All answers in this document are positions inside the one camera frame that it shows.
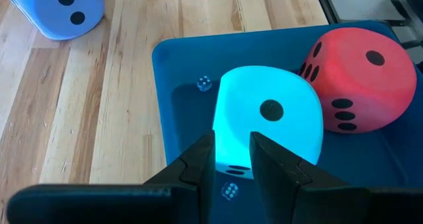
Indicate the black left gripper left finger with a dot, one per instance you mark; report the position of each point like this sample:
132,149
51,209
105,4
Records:
195,171

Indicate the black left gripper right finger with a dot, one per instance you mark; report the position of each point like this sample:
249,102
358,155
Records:
281,184

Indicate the small clear blue die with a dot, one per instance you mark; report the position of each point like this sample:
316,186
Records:
204,83
229,191

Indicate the blue plastic bin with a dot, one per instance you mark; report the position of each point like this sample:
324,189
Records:
185,118

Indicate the large turquoise foam die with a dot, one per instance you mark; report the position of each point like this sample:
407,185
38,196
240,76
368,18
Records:
264,131

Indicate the large red foam die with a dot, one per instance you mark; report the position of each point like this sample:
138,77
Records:
363,85

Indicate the large purple foam die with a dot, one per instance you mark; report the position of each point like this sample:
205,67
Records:
49,12

